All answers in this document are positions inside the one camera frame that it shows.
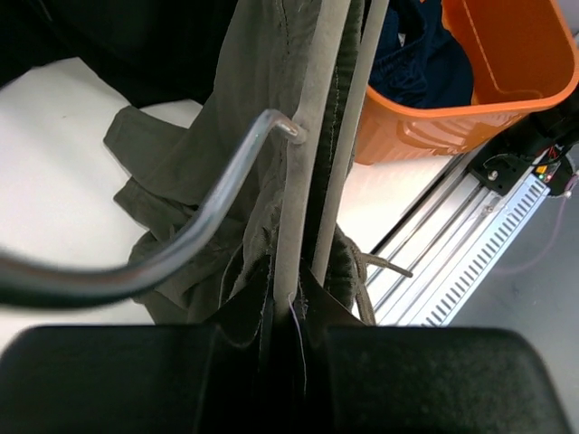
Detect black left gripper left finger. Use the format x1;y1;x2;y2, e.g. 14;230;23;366
1;258;276;433

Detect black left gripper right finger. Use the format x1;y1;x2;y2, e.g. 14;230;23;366
296;268;571;433

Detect olive green shorts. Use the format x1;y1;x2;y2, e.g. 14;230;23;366
104;1;367;324

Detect grey hanger with metal hook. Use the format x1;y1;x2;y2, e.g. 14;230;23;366
1;1;388;309

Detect navy blue shorts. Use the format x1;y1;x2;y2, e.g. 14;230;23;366
369;1;474;109

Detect black shorts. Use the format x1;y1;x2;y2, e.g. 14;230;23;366
1;0;236;108

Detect orange plastic basket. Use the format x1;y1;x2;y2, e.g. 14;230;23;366
356;1;578;165

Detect aluminium mounting rail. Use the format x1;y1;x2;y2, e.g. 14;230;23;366
367;154;505;326

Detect white slotted cable duct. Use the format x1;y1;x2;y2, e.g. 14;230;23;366
408;174;549;327

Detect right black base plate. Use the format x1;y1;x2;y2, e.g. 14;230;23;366
467;153;531;196

